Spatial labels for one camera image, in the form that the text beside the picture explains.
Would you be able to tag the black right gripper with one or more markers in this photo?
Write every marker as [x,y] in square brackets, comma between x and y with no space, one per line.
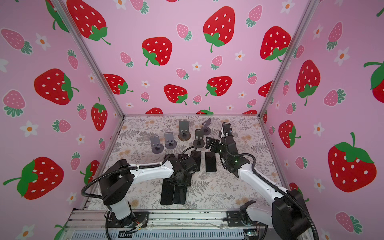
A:
[217,142]

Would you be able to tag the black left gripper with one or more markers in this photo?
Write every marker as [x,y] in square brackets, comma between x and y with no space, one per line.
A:
[188,183]

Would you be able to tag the blue-edged black phone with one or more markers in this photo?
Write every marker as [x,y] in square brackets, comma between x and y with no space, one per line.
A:
[196,155]

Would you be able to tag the silver-edged black phone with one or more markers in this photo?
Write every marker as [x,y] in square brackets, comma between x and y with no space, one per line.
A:
[210,159]

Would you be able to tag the tall black phone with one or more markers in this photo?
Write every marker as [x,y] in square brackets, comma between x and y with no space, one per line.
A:
[180,195]

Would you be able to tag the pink-edged black phone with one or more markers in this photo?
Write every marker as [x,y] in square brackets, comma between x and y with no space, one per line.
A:
[182,156]

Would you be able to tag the large black phone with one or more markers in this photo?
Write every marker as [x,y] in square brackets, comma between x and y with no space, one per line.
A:
[169,156]

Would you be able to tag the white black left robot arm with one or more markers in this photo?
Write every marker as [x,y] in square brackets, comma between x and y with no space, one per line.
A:
[117,180]

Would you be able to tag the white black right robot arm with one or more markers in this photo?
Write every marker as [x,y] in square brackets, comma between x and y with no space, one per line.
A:
[289,216]

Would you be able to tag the dark grey round stand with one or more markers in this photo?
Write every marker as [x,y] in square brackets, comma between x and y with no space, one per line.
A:
[226,130]

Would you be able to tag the grey round stand leftmost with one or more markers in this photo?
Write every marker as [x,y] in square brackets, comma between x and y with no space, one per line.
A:
[156,145]

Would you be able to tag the grey folding stand rear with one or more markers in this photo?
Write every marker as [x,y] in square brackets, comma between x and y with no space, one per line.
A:
[206,127]

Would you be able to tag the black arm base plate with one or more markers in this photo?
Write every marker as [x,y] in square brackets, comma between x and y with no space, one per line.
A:
[247,218]

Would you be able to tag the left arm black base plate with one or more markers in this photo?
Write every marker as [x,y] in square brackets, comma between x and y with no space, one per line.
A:
[135,218]

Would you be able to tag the white slotted cable duct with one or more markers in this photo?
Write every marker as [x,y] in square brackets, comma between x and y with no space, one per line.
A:
[179,235]

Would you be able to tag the aluminium front rail frame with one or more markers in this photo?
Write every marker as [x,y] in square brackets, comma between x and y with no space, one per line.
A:
[167,219]

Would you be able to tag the aluminium right corner post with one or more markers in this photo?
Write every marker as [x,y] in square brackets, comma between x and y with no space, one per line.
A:
[296,38]

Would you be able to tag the aluminium corner post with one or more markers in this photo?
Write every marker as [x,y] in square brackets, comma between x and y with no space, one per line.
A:
[296,38]
[78,38]

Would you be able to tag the aluminium left corner post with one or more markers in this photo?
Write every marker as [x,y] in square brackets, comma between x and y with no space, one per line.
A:
[78,38]

